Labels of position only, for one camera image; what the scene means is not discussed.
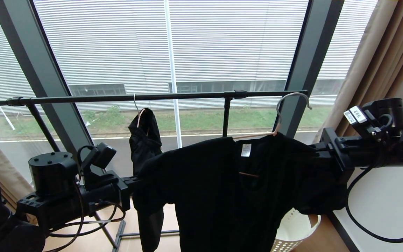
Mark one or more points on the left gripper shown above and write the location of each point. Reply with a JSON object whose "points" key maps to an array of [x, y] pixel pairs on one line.
{"points": [[107, 196]]}

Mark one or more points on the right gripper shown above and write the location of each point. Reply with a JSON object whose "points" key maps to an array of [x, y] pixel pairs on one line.
{"points": [[362, 154]]}

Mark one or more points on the black shorts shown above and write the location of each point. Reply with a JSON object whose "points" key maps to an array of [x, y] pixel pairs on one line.
{"points": [[145, 140]]}

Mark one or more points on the pink clothes hanger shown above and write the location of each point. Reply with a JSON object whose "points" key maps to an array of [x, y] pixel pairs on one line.
{"points": [[135, 103], [278, 108]]}

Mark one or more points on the black garment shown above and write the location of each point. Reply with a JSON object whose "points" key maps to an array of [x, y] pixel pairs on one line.
{"points": [[205, 196]]}

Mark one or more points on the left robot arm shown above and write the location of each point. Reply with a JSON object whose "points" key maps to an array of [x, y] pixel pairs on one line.
{"points": [[51, 175]]}

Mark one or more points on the black clothes rack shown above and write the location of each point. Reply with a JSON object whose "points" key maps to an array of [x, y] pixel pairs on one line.
{"points": [[82, 98]]}

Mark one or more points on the white laundry basket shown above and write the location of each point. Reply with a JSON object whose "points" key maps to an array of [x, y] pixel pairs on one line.
{"points": [[296, 231]]}

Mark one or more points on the window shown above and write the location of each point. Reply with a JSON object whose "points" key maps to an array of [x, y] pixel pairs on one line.
{"points": [[222, 42]]}

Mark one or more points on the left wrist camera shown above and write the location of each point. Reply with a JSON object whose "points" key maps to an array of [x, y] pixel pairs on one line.
{"points": [[101, 155]]}

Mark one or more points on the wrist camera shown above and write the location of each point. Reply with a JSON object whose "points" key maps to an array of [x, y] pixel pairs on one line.
{"points": [[101, 155], [387, 112]]}

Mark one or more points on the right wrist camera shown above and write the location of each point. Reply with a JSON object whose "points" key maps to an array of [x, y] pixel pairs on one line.
{"points": [[387, 112]]}

